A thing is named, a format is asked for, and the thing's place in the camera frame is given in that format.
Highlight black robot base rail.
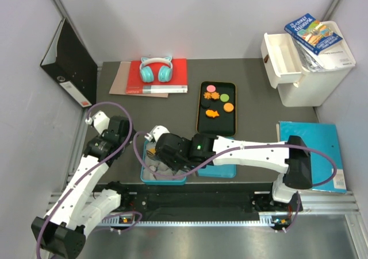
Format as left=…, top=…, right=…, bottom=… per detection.
left=94, top=181, right=303, bottom=222

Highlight teal cookie tin box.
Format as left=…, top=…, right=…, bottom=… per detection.
left=140, top=141, right=187, bottom=186

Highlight black ring binder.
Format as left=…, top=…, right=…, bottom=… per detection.
left=40, top=19, right=98, bottom=108

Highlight teal tin lid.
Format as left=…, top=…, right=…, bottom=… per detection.
left=193, top=134, right=236, bottom=179

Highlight white drawer unit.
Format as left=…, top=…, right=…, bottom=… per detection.
left=260, top=33, right=356, bottom=107

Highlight black cookie tray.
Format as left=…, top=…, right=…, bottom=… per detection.
left=197, top=81, right=236, bottom=137

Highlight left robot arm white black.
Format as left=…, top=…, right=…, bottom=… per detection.
left=31, top=111, right=135, bottom=258

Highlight black round cookie left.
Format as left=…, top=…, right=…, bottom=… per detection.
left=200, top=99, right=211, bottom=109

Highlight red book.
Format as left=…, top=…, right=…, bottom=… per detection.
left=126, top=56, right=188, bottom=94

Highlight teal cat ear headphones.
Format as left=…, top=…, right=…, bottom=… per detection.
left=139, top=56, right=173, bottom=83

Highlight blue folder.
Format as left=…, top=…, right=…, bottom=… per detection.
left=276, top=121, right=347, bottom=193

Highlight pink round cookie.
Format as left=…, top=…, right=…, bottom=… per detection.
left=206, top=84, right=216, bottom=93

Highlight orange fish cookie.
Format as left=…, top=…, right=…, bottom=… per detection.
left=205, top=110, right=220, bottom=118

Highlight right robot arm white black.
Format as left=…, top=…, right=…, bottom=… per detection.
left=154, top=133, right=312, bottom=211

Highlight orange flower cookie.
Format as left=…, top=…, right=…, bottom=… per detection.
left=211, top=92, right=220, bottom=100
left=204, top=92, right=212, bottom=99

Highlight grey cable duct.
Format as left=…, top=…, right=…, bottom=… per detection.
left=97, top=215, right=289, bottom=227

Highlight green round cookie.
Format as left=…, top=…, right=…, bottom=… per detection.
left=220, top=94, right=229, bottom=103

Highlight blue paperback book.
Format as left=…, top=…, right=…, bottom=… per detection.
left=284, top=13, right=343, bottom=55

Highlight brown cardboard folder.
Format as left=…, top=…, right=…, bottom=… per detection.
left=109, top=61, right=168, bottom=98

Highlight white booklet stack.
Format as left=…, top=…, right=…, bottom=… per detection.
left=293, top=40, right=355, bottom=72

